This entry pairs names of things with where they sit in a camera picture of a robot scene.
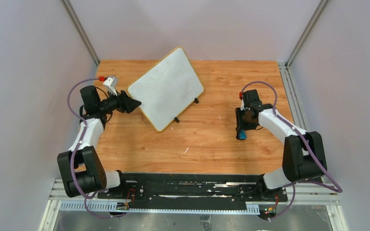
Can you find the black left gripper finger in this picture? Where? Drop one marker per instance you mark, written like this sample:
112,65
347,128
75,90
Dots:
128,107
126,99

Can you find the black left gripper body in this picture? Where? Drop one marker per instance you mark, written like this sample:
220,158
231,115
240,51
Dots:
121,102

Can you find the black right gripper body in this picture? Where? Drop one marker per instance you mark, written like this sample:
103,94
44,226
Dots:
240,119

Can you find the yellow framed whiteboard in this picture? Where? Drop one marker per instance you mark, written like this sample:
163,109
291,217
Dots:
167,89

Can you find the blue whiteboard eraser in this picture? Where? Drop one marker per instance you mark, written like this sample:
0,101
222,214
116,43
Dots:
242,135

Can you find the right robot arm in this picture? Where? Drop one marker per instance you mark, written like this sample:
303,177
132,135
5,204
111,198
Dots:
303,151

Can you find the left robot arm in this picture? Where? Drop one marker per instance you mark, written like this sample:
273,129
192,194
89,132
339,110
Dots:
80,167

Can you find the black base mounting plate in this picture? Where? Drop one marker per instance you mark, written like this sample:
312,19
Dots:
192,192

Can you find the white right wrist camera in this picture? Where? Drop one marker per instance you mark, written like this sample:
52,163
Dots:
242,105

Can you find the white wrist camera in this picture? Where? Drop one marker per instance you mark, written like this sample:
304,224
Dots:
242,105
110,85

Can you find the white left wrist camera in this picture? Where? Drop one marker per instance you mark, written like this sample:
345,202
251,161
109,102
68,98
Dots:
110,85

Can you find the wire whiteboard stand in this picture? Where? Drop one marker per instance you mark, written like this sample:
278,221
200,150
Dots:
186,110

